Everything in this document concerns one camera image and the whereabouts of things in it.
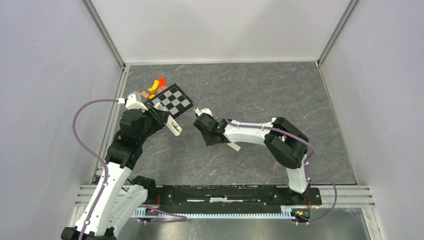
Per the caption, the red toy block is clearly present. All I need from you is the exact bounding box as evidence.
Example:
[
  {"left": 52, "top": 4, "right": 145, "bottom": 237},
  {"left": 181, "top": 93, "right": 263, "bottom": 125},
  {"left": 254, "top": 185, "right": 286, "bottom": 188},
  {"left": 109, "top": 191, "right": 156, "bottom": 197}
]
[{"left": 158, "top": 77, "right": 168, "bottom": 87}]

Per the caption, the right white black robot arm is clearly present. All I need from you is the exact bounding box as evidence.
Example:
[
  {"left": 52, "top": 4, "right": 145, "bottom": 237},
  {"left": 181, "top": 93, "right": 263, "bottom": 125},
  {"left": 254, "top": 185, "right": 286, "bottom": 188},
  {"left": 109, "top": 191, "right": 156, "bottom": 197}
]
[{"left": 193, "top": 113, "right": 313, "bottom": 204}]

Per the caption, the checkerboard calibration plate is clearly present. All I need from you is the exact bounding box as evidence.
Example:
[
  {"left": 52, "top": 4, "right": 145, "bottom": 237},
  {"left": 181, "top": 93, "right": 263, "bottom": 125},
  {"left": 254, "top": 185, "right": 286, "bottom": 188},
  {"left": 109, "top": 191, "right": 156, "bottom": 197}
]
[{"left": 144, "top": 83, "right": 194, "bottom": 119}]

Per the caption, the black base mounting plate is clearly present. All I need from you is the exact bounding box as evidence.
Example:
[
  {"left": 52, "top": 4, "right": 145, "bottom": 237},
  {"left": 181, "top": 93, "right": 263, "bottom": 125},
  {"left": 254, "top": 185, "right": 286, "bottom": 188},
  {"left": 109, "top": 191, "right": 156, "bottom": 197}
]
[{"left": 144, "top": 184, "right": 323, "bottom": 214}]

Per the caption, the white slotted cable duct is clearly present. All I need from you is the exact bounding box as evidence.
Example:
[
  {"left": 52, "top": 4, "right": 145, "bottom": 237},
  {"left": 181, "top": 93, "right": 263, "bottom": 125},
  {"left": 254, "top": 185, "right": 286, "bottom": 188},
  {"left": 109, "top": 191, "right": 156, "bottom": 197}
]
[{"left": 130, "top": 207, "right": 311, "bottom": 220}]

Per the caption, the brown toy block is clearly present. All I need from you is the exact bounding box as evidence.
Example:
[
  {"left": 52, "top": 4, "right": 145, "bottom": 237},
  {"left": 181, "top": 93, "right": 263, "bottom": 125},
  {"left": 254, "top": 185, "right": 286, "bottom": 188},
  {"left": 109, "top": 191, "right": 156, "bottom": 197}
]
[{"left": 140, "top": 91, "right": 150, "bottom": 99}]

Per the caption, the white battery cover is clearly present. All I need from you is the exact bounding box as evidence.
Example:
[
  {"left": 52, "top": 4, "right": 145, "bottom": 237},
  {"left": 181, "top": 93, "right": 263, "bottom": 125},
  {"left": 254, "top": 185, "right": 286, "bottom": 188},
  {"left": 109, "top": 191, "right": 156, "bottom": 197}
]
[{"left": 227, "top": 142, "right": 241, "bottom": 152}]

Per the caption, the white remote control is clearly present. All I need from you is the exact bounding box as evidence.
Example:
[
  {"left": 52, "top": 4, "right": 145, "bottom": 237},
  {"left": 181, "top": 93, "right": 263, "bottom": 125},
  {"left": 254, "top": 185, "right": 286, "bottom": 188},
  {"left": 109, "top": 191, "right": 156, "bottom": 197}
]
[{"left": 165, "top": 115, "right": 182, "bottom": 136}]

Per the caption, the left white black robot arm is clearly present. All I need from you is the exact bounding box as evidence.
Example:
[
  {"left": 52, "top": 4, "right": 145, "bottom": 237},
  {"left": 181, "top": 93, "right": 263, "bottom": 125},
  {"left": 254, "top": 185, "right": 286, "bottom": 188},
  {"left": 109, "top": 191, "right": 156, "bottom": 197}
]
[{"left": 60, "top": 107, "right": 171, "bottom": 240}]

